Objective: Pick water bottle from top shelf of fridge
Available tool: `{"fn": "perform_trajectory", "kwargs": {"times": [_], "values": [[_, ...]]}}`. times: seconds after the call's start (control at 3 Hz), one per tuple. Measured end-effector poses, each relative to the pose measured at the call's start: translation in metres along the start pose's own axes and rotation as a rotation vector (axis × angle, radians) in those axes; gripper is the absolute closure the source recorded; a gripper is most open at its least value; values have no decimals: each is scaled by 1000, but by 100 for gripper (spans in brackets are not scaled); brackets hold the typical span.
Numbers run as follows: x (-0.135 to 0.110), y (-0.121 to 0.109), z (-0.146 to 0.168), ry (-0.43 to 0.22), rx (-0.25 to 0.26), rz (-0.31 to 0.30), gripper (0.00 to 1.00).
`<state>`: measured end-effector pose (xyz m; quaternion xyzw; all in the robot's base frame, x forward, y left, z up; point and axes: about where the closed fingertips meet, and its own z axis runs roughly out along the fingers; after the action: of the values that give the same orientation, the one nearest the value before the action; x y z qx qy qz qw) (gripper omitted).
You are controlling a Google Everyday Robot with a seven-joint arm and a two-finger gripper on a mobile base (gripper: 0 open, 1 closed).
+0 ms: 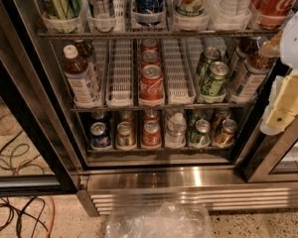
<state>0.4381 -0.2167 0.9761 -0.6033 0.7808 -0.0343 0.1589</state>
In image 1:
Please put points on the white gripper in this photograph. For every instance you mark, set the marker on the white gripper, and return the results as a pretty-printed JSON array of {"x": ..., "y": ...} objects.
[{"x": 296, "y": 44}]

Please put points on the clear water bottle top shelf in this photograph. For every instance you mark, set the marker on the clear water bottle top shelf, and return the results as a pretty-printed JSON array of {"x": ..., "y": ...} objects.
[{"x": 229, "y": 15}]

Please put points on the front right tea bottle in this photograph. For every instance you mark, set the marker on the front right tea bottle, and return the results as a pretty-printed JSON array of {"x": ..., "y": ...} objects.
[{"x": 251, "y": 74}]

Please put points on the tea bottle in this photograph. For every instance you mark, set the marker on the tea bottle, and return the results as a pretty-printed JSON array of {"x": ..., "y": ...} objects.
[
  {"x": 85, "y": 49},
  {"x": 244, "y": 47},
  {"x": 81, "y": 78},
  {"x": 251, "y": 74}
]

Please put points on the rear right tea bottle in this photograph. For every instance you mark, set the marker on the rear right tea bottle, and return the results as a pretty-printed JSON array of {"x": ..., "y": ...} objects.
[{"x": 244, "y": 47}]

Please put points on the red Coca-Cola bottle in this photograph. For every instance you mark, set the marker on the red Coca-Cola bottle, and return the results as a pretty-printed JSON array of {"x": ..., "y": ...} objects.
[{"x": 272, "y": 13}]

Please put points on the right glass fridge door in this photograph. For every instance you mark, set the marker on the right glass fridge door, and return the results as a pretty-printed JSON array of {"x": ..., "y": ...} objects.
[{"x": 269, "y": 154}]

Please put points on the glass fridge door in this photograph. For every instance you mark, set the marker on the glass fridge door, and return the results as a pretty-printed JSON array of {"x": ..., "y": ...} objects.
[
  {"x": 269, "y": 154},
  {"x": 33, "y": 87}
]

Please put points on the empty white shelf tray right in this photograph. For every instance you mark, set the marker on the empty white shelf tray right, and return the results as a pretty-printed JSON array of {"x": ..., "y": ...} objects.
[{"x": 180, "y": 88}]

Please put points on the empty white shelf tray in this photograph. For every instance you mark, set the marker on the empty white shelf tray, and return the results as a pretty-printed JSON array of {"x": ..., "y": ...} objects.
[
  {"x": 180, "y": 88},
  {"x": 119, "y": 89}
]

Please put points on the small water bottle bottom shelf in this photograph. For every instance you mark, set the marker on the small water bottle bottom shelf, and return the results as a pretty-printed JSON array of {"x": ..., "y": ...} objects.
[{"x": 175, "y": 132}]

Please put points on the blue Pepsi bottle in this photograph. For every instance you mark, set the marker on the blue Pepsi bottle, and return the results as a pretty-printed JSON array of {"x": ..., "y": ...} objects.
[{"x": 149, "y": 12}]

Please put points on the empty white shelf tray left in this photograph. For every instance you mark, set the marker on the empty white shelf tray left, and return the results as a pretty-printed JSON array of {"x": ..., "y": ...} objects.
[{"x": 119, "y": 89}]

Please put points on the rear left tea bottle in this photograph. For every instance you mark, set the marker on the rear left tea bottle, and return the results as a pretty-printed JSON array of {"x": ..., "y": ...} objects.
[{"x": 85, "y": 49}]

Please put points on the front left tea bottle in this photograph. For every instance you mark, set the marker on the front left tea bottle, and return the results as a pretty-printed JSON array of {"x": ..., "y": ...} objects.
[{"x": 81, "y": 78}]

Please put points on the left glass fridge door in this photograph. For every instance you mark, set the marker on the left glass fridge door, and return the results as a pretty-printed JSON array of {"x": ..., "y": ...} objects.
[{"x": 33, "y": 87}]

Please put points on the front green soda can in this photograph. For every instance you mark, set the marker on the front green soda can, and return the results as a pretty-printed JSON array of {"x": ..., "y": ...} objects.
[{"x": 214, "y": 79}]

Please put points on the green soda can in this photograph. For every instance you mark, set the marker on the green soda can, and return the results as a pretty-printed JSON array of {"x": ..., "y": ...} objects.
[
  {"x": 214, "y": 79},
  {"x": 208, "y": 55}
]

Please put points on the rear bronze bottom can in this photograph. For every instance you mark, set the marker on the rear bronze bottom can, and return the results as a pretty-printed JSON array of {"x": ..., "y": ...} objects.
[{"x": 219, "y": 115}]

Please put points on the bronze can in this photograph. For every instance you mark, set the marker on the bronze can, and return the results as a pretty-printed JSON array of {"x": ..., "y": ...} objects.
[
  {"x": 226, "y": 132},
  {"x": 219, "y": 115}
]

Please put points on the rear green soda can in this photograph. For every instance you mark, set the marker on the rear green soda can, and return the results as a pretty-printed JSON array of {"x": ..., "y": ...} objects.
[{"x": 208, "y": 55}]

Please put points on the front bronze bottom can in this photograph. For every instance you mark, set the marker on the front bronze bottom can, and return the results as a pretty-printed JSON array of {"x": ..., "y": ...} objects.
[{"x": 226, "y": 132}]

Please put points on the front green bottom can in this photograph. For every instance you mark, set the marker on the front green bottom can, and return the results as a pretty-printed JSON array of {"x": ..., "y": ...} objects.
[{"x": 200, "y": 132}]

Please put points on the front Coca-Cola can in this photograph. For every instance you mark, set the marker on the front Coca-Cola can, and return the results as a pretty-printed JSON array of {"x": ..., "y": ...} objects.
[{"x": 151, "y": 82}]

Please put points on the coca-cola can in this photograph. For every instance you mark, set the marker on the coca-cola can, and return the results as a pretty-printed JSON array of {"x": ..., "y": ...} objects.
[
  {"x": 149, "y": 45},
  {"x": 150, "y": 58},
  {"x": 151, "y": 82}
]

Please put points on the middle Coca-Cola can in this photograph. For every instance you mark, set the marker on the middle Coca-Cola can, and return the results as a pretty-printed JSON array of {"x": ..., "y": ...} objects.
[{"x": 150, "y": 58}]

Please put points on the rear Coca-Cola can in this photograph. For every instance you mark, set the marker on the rear Coca-Cola can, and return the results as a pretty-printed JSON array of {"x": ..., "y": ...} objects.
[{"x": 149, "y": 45}]

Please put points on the rear red bottom can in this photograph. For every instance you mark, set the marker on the rear red bottom can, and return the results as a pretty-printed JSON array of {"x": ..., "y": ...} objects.
[{"x": 151, "y": 115}]

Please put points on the red can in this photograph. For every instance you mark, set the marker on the red can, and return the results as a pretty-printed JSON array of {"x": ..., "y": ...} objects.
[
  {"x": 151, "y": 136},
  {"x": 151, "y": 115}
]

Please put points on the front red bottom can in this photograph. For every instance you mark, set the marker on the front red bottom can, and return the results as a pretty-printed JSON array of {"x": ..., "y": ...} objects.
[{"x": 151, "y": 136}]

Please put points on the rear gold can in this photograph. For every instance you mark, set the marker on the rear gold can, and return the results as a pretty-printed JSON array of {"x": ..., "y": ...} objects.
[{"x": 126, "y": 116}]

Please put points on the gold can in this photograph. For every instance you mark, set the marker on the gold can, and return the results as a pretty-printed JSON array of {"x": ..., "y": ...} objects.
[
  {"x": 125, "y": 134},
  {"x": 126, "y": 116}
]

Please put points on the front gold can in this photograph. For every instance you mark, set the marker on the front gold can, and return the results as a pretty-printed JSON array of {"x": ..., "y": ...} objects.
[{"x": 125, "y": 134}]

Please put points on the rear blue Pepsi can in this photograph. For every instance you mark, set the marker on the rear blue Pepsi can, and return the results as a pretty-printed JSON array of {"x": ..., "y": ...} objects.
[{"x": 100, "y": 116}]

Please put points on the blue pepsi can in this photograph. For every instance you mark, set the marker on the blue pepsi can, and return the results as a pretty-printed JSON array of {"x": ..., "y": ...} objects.
[
  {"x": 100, "y": 116},
  {"x": 99, "y": 136}
]

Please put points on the clear plastic bag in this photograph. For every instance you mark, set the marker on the clear plastic bag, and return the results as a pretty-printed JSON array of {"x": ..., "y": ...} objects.
[{"x": 168, "y": 220}]

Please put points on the silver tall can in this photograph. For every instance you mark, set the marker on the silver tall can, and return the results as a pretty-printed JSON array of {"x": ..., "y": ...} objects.
[{"x": 102, "y": 14}]

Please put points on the front blue Pepsi can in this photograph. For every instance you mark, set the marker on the front blue Pepsi can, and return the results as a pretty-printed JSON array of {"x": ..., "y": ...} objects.
[{"x": 99, "y": 136}]

